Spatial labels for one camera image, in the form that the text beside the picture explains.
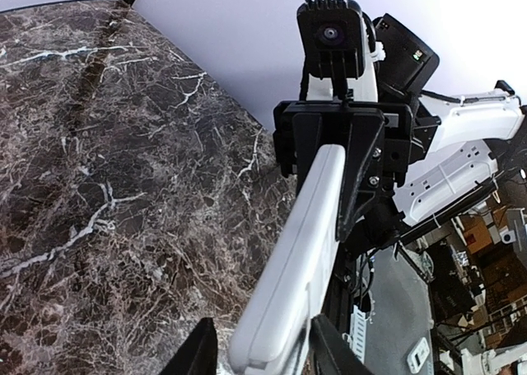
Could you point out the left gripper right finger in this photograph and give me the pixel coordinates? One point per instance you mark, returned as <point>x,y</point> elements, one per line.
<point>331,353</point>

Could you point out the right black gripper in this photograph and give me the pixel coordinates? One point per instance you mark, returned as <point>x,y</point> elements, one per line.
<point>377,138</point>

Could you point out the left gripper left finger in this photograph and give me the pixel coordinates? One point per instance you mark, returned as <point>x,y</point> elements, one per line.
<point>198,353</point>

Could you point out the white remote control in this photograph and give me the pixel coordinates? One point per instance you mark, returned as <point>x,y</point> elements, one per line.
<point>272,335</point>

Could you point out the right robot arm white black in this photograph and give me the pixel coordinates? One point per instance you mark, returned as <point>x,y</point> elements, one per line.
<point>458,141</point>

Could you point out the white slotted cable duct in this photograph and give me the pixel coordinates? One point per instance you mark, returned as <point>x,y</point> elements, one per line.
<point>356,337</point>

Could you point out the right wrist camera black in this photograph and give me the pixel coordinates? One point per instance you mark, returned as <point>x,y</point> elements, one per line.
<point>333,38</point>

